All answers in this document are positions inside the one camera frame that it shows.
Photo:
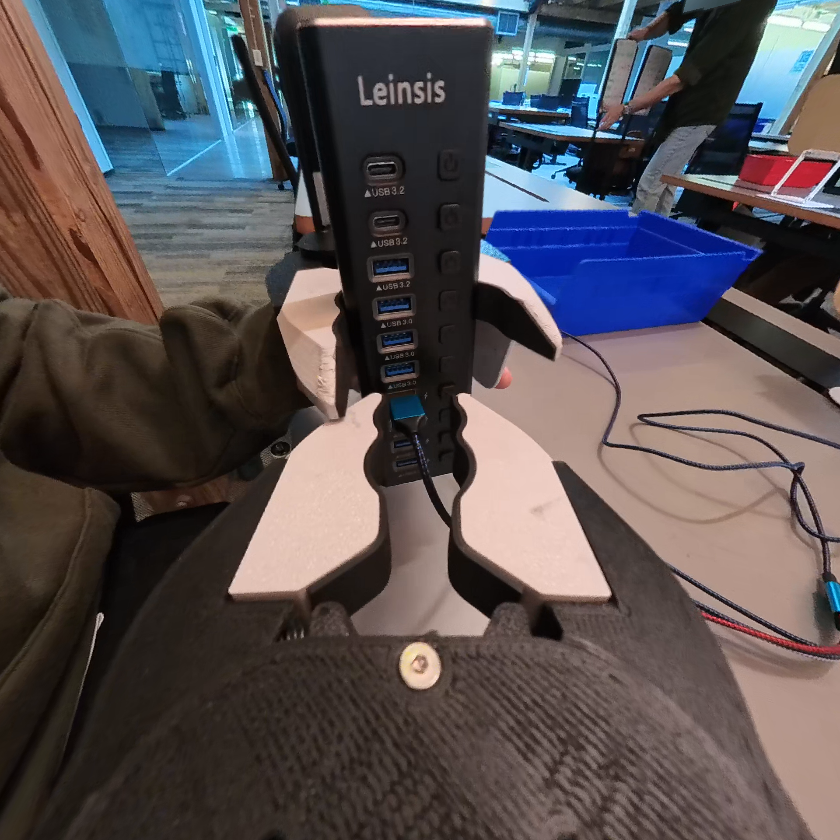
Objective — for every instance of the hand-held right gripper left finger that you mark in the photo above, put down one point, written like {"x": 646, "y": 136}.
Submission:
{"x": 315, "y": 525}

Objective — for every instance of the grey desk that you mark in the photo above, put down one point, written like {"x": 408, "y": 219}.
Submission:
{"x": 656, "y": 426}

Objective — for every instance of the person's olive hoodie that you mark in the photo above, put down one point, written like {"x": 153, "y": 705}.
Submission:
{"x": 46, "y": 590}

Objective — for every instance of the blue plastic bin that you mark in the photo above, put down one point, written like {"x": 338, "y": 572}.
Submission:
{"x": 623, "y": 295}

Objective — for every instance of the person's left forearm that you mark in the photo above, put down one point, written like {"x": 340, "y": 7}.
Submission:
{"x": 164, "y": 394}

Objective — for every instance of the red plastic bin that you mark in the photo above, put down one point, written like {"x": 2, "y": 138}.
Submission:
{"x": 761, "y": 170}

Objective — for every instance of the person's left hand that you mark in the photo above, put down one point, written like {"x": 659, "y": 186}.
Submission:
{"x": 504, "y": 379}

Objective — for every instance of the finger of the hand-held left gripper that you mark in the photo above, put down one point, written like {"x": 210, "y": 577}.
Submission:
{"x": 518, "y": 295}
{"x": 308, "y": 328}

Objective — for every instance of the wooden beam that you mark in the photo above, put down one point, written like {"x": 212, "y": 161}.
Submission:
{"x": 52, "y": 164}

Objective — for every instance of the large black USB hub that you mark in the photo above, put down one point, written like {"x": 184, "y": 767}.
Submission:
{"x": 400, "y": 197}

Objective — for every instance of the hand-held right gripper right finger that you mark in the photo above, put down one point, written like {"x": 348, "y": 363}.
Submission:
{"x": 525, "y": 525}

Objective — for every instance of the wood-edged background desk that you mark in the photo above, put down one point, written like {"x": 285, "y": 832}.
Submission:
{"x": 754, "y": 197}

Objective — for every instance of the clear acrylic stand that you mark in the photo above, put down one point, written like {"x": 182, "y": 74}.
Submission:
{"x": 804, "y": 174}

